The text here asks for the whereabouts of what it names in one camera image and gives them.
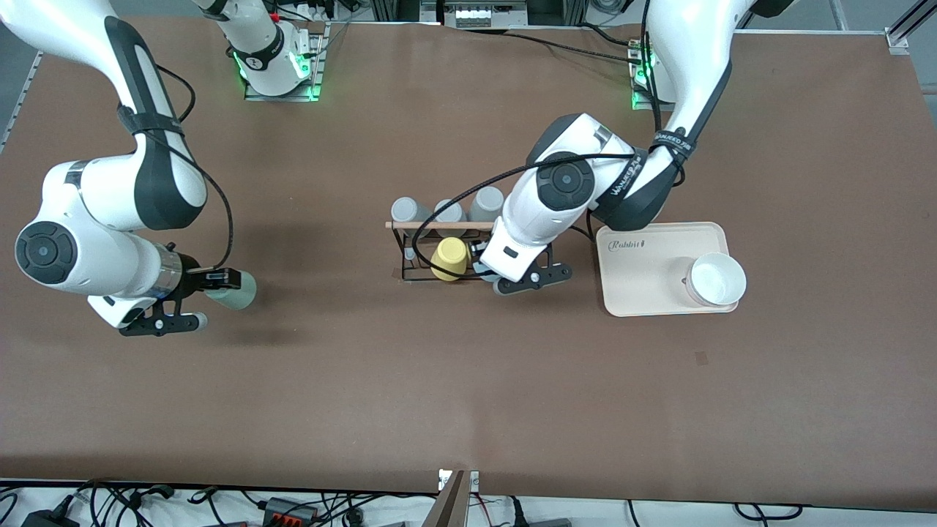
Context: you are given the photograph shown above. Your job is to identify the mint green cup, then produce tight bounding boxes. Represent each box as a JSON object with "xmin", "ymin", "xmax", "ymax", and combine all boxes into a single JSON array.
[{"xmin": 204, "ymin": 270, "xmax": 258, "ymax": 312}]

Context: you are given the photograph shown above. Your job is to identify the yellow cup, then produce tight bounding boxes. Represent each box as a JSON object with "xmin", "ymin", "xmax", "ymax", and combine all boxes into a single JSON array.
[{"xmin": 430, "ymin": 236, "xmax": 471, "ymax": 283}]

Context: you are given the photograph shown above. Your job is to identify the grey cup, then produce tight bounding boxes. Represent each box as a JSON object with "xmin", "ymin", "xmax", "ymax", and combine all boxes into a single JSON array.
[
  {"xmin": 433, "ymin": 198, "xmax": 468, "ymax": 236},
  {"xmin": 391, "ymin": 196, "xmax": 432, "ymax": 239},
  {"xmin": 468, "ymin": 186, "xmax": 507, "ymax": 223}
]

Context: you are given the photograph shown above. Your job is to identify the beige plastic tray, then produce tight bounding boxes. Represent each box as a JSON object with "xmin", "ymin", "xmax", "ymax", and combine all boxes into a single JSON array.
[{"xmin": 595, "ymin": 222, "xmax": 741, "ymax": 318}]

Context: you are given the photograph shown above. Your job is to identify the white bowl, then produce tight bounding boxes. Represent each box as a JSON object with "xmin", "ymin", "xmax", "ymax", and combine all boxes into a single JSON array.
[{"xmin": 684, "ymin": 252, "xmax": 747, "ymax": 307}]

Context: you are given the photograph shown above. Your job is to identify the white power strip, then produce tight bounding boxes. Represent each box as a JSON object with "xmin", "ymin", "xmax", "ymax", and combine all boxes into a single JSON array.
[{"xmin": 441, "ymin": 0, "xmax": 529, "ymax": 29}]

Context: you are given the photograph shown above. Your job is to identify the power strip with red switches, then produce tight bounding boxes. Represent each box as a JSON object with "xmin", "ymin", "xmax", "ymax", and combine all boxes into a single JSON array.
[{"xmin": 261, "ymin": 496, "xmax": 321, "ymax": 527}]

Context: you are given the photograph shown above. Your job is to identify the black power adapter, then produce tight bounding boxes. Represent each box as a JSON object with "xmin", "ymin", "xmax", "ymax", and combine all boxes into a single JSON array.
[{"xmin": 20, "ymin": 507, "xmax": 81, "ymax": 527}]

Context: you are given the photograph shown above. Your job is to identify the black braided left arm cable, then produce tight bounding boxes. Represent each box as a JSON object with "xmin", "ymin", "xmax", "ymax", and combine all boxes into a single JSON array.
[{"xmin": 411, "ymin": 0, "xmax": 690, "ymax": 281}]

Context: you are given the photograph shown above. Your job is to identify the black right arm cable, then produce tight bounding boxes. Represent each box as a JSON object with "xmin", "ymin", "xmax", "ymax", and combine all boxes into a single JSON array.
[{"xmin": 117, "ymin": 64, "xmax": 236, "ymax": 276}]

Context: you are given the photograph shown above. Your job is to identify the black wire rack wooden rod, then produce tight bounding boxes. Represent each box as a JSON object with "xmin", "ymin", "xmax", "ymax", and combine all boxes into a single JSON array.
[{"xmin": 385, "ymin": 220, "xmax": 507, "ymax": 283}]

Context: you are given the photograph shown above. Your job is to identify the long black table cable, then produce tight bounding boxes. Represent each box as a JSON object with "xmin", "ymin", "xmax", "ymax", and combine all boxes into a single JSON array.
[{"xmin": 468, "ymin": 26, "xmax": 649, "ymax": 67}]

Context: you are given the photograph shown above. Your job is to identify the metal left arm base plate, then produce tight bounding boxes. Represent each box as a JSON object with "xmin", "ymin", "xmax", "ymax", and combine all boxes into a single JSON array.
[{"xmin": 630, "ymin": 33, "xmax": 664, "ymax": 112}]

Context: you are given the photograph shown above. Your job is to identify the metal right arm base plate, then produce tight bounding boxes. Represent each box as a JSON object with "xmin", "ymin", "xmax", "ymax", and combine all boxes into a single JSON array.
[{"xmin": 243, "ymin": 20, "xmax": 328, "ymax": 102}]

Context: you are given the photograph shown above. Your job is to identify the small white label bracket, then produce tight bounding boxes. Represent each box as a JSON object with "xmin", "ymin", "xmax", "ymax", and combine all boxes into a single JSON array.
[{"xmin": 438, "ymin": 469, "xmax": 481, "ymax": 493}]

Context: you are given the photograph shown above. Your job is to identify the tangled black cable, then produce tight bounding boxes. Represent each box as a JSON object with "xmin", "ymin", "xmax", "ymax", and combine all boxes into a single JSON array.
[{"xmin": 72, "ymin": 479, "xmax": 178, "ymax": 527}]

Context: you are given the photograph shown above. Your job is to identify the brown wedge-shaped post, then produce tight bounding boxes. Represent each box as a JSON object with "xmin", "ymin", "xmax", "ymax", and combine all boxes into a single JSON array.
[{"xmin": 420, "ymin": 471, "xmax": 470, "ymax": 527}]

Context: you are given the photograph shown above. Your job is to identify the looped black cable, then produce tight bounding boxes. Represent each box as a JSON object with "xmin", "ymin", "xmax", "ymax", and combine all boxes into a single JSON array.
[{"xmin": 734, "ymin": 501, "xmax": 804, "ymax": 523}]

